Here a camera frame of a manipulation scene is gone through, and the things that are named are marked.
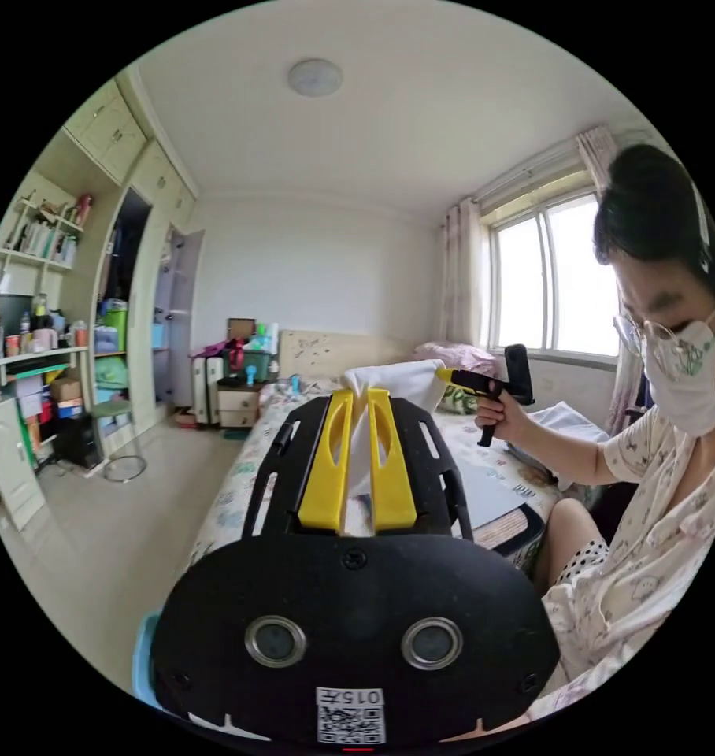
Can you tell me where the cream wall cupboard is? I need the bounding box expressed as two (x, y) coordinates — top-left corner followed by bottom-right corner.
(61, 69), (209, 473)

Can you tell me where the green leaf print pillow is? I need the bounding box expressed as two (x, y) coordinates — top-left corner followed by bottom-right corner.
(439, 384), (483, 417)

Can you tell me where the white suitcase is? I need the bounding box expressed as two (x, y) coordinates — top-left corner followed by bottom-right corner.
(190, 353), (224, 426)

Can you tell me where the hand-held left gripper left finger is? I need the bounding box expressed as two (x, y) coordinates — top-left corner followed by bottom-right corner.
(298, 391), (356, 532)

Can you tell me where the light blue plastic seat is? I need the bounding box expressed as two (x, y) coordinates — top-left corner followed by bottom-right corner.
(131, 610), (165, 711)

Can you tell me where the green round stool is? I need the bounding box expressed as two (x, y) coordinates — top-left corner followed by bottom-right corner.
(87, 400), (150, 485)

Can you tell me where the person's right forearm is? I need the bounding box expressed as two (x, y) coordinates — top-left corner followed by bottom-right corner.
(522, 410), (617, 492)

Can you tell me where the window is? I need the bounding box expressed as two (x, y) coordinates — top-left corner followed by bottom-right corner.
(486, 187), (625, 362)

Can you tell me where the person's body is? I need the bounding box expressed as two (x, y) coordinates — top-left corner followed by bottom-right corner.
(533, 143), (715, 725)

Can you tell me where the white short sleeve shirt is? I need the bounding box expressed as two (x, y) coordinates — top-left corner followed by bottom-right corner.
(340, 357), (450, 539)

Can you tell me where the bed with printed sheet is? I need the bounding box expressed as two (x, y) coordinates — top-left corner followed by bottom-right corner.
(189, 329), (571, 571)

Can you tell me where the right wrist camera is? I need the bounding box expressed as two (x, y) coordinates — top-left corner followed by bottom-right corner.
(503, 343), (536, 407)

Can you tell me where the person's right hand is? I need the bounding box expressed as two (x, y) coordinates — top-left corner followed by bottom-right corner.
(473, 394), (534, 444)

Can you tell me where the cream shelf with desk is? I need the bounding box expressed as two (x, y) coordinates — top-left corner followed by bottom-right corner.
(0, 187), (94, 536)

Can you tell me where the grey flat board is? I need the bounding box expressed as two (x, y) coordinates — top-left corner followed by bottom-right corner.
(454, 463), (528, 530)

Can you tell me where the pink pillow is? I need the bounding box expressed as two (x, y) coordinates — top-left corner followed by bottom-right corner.
(413, 340), (502, 379)

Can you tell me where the wooden nightstand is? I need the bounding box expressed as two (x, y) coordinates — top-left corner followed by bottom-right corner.
(214, 317), (280, 431)

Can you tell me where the round ceiling lamp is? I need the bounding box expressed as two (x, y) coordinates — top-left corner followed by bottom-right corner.
(287, 58), (344, 98)

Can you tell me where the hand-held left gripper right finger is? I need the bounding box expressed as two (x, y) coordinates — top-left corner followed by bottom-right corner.
(367, 389), (418, 533)

